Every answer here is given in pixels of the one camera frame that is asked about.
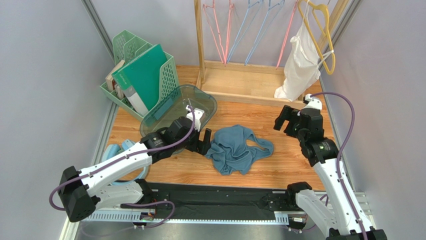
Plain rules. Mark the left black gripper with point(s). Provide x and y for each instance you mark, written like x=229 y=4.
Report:
x=199 y=146

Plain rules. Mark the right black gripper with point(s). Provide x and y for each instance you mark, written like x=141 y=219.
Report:
x=292 y=119

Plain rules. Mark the blue tank top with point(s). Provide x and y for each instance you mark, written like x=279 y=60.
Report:
x=236 y=148

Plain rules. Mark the pink wire hanger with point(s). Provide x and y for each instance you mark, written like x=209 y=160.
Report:
x=284 y=42

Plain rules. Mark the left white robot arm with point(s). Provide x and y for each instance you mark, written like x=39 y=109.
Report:
x=84 y=191

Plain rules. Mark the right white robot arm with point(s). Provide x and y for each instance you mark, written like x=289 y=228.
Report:
x=346 y=220

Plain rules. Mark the white garment on hanger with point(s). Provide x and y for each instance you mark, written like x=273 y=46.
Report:
x=301 y=69

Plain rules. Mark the yellow hanger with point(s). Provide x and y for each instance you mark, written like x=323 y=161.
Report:
x=324 y=50

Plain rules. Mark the light blue hanger on table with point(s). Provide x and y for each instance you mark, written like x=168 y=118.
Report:
x=114 y=149

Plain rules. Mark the blue hanger on rack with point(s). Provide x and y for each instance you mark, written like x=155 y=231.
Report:
x=271 y=13
x=253 y=7

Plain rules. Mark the pink hanger on rack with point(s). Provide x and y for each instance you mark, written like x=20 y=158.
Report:
x=228 y=30
x=213 y=25

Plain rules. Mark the clear plastic basin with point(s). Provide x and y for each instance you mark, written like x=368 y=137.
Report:
x=168 y=118

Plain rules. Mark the wooden clothes rack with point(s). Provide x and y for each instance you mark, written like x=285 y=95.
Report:
x=237 y=82

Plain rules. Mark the green folder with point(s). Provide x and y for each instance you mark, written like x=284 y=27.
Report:
x=139 y=79

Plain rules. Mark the books in organizer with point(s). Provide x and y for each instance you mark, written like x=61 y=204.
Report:
x=111 y=83

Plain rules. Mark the green plastic file organizer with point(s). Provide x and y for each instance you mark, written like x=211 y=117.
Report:
x=127 y=46

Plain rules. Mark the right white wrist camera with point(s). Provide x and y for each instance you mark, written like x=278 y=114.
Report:
x=312 y=102

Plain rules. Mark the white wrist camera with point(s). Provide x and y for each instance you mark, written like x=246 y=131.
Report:
x=312 y=102
x=195 y=115

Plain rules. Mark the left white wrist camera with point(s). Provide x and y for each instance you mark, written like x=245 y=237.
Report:
x=195 y=115

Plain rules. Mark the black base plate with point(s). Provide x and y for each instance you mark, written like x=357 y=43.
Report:
x=212 y=202

